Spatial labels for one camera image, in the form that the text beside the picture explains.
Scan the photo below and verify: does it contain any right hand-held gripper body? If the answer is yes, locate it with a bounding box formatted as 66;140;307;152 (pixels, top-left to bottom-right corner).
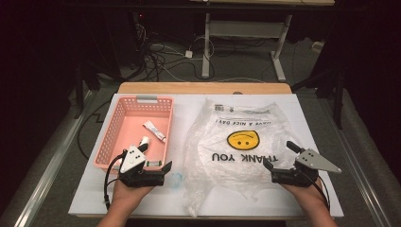
270;148;342;189

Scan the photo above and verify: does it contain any small white ointment tube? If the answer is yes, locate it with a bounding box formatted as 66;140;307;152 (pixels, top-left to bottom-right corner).
142;120;167;144

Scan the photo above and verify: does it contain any pink perforated plastic basket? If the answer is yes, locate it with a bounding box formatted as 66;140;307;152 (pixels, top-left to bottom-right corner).
93;95;175;175

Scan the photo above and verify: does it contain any black floor cable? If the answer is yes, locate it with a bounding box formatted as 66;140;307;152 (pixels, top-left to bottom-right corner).
77;99;112;161

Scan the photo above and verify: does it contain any black metal stand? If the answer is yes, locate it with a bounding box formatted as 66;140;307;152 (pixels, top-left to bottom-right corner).
290;67;345;131
73;60;102;120

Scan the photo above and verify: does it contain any person's right hand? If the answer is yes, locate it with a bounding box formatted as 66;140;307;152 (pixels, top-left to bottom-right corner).
280;180;329;213

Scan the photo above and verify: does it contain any metal floor rail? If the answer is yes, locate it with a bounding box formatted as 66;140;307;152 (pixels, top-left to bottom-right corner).
12;89;97;227
318;94;393;227

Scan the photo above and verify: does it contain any white-framed desk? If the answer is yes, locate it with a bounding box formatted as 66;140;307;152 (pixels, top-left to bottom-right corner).
188;0;336;83

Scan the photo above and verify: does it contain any right hand-held gripper cable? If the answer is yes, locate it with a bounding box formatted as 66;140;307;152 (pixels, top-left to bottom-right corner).
302;171;331;212

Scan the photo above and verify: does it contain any clear printed plastic bag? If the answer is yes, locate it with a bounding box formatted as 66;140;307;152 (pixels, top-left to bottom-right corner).
182;97;304;218

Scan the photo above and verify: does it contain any tangle of floor cables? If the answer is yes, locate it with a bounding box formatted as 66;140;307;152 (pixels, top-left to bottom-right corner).
133;23;218;83

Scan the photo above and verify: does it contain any hand-held gripper cable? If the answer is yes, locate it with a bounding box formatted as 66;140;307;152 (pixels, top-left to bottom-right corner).
302;171;331;212
103;150;128;211

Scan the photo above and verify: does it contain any white table mat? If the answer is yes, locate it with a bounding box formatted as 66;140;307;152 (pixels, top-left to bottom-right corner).
68;93;344;218

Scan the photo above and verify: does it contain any wooden table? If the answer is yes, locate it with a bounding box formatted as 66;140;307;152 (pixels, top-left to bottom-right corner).
75;81;336;221

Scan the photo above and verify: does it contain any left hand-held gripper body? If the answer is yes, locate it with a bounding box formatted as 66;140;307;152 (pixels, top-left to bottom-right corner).
117;145;166;189

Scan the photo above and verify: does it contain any left hand-held gripper cable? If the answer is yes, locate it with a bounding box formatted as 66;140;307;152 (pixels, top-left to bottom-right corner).
103;150;128;211

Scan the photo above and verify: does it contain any person's left hand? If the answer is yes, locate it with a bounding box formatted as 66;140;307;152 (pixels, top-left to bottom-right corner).
112;178;155;211

